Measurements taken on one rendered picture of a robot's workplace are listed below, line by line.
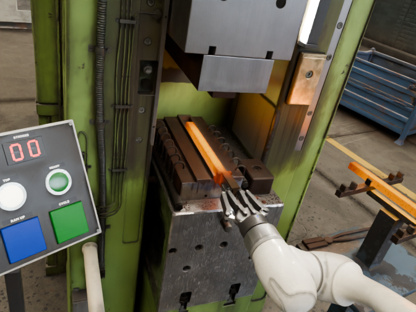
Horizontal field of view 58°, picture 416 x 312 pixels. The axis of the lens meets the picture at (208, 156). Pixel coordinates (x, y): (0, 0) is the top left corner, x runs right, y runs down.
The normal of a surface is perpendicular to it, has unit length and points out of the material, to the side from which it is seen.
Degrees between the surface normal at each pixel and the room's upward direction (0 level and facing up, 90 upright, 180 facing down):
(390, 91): 89
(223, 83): 90
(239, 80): 90
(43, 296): 0
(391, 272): 0
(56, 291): 0
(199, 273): 90
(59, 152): 60
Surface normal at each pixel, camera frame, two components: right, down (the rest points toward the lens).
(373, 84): -0.79, 0.17
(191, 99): 0.33, 0.53
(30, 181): 0.68, -0.02
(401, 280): 0.17, -0.85
